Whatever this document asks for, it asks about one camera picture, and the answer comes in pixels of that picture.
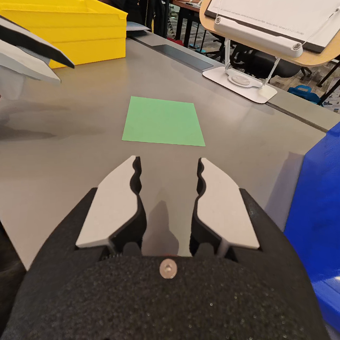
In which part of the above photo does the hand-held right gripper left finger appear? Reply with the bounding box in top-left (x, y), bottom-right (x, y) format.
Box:
top-left (76, 155), bottom-right (147, 256)

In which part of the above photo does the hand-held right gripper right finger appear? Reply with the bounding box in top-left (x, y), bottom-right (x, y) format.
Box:
top-left (189, 157), bottom-right (260, 257)

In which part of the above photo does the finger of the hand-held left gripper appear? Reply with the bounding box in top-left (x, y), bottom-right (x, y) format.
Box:
top-left (0, 39), bottom-right (62, 84)
top-left (0, 66), bottom-right (27, 100)

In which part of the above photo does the blue plastic bin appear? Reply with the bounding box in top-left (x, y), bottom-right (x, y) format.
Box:
top-left (284, 129), bottom-right (340, 336)

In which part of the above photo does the red floral green-backed origami paper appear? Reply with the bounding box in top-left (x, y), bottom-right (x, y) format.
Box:
top-left (122, 96), bottom-right (206, 147)

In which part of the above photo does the yellow plastic bin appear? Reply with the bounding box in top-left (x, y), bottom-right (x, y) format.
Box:
top-left (0, 0), bottom-right (128, 69)

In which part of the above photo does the pale grey sheet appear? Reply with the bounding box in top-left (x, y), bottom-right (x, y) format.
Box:
top-left (126, 22), bottom-right (151, 32)

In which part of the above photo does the blue floor bag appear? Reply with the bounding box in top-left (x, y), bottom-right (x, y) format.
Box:
top-left (288, 85), bottom-right (322, 106)

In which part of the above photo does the black office chair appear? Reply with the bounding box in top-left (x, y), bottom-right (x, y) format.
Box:
top-left (231, 44), bottom-right (313, 81)

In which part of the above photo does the printed picture sheet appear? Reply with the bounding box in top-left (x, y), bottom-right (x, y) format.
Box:
top-left (322, 77), bottom-right (340, 115)

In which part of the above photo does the brown top table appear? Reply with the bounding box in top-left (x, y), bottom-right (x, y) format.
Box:
top-left (171, 0), bottom-right (205, 48)

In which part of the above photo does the wooden book stand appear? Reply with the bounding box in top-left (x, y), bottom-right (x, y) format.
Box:
top-left (199, 0), bottom-right (340, 104)

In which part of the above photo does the white instruction sheet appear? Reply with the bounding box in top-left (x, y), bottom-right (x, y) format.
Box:
top-left (205, 0), bottom-right (340, 53)

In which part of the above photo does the dark desk cable cover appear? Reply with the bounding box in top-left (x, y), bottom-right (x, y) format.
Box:
top-left (153, 44), bottom-right (214, 71)

